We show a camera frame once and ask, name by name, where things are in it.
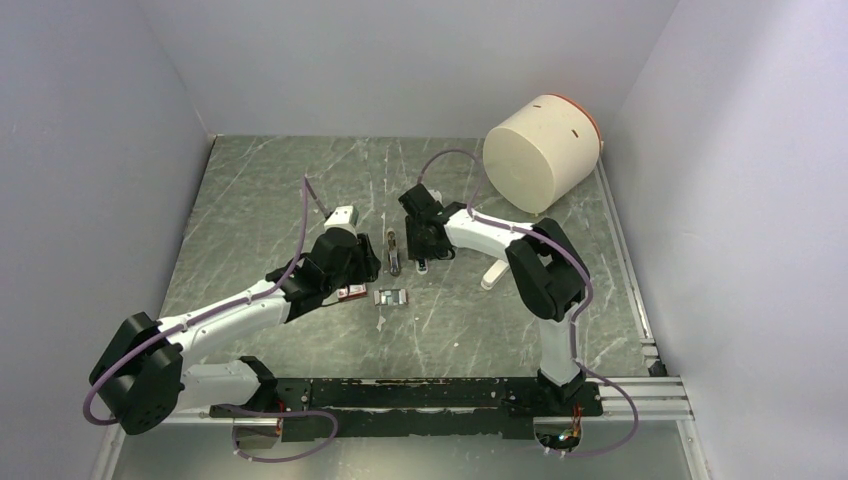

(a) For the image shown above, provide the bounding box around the beige stapler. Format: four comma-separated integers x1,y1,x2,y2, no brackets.
385,228,402,277

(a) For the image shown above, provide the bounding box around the red staple box sleeve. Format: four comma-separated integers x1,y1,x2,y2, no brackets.
337,284,368,302

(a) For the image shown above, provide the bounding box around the staple box tray with staples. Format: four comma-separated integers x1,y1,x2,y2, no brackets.
373,288,409,307

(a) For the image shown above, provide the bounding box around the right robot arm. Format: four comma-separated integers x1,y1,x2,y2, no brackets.
399,184,592,414

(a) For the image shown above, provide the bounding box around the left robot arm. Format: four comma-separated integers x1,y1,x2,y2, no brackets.
83,227,381,435

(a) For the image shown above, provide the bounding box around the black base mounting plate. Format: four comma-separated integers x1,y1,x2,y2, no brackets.
238,377,604,440

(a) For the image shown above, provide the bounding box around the cream cylindrical container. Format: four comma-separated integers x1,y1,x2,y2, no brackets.
482,94,603,214

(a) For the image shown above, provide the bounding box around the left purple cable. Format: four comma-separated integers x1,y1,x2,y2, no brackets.
82,175,339,463

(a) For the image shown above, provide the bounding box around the purple cable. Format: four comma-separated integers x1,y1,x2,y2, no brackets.
82,175,339,463
415,148,641,460

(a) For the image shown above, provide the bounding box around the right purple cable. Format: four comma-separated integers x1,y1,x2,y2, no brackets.
415,148,641,460

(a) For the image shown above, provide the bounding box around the aluminium frame rail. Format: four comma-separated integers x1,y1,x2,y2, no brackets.
131,377,694,432

